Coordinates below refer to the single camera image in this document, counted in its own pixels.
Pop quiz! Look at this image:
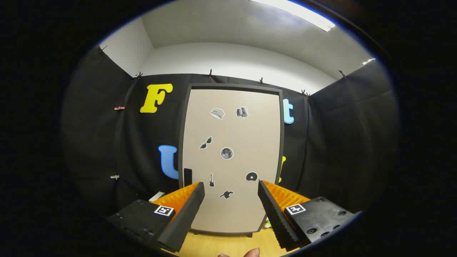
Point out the grey cabinet body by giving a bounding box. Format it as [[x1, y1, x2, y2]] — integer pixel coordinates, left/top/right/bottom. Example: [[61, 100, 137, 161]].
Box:
[[178, 83, 285, 238]]

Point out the row of black clamps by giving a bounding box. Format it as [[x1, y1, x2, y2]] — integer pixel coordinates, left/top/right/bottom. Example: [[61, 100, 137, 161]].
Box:
[[99, 45, 347, 97]]

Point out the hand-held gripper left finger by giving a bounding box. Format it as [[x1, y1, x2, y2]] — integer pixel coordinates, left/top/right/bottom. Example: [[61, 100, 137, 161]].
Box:
[[106, 181, 206, 253]]

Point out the ceiling light panel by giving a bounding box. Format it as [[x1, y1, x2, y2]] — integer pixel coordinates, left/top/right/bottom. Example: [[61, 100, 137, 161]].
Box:
[[250, 0, 336, 32]]

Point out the beige cabinet door with handle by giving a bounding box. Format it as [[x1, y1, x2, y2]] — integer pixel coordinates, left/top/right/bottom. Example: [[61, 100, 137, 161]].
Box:
[[182, 88, 281, 234]]

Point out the black backdrop cloth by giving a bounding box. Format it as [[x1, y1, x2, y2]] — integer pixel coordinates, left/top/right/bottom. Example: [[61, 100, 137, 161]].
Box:
[[61, 45, 398, 229]]

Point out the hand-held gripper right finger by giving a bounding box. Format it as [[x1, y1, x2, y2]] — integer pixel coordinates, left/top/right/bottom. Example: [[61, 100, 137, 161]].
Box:
[[257, 180, 358, 251]]

